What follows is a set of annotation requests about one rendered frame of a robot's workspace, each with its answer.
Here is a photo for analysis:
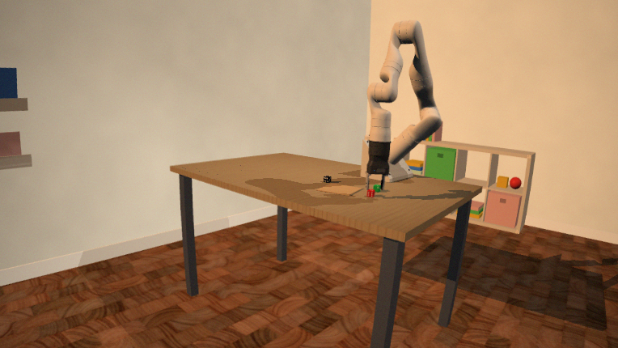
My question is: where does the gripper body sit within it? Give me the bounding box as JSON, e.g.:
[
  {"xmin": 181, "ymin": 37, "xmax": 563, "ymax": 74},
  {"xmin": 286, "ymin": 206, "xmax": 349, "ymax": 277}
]
[{"xmin": 365, "ymin": 126, "xmax": 391, "ymax": 175}]

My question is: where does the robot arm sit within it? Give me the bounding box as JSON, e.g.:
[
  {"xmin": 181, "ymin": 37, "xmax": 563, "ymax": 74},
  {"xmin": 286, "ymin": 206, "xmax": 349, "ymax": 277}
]
[{"xmin": 367, "ymin": 20, "xmax": 442, "ymax": 165}]

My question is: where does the orange flat mat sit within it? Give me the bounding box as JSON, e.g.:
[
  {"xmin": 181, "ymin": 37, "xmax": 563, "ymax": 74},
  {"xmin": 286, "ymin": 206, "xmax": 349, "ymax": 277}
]
[{"xmin": 316, "ymin": 184, "xmax": 362, "ymax": 196}]

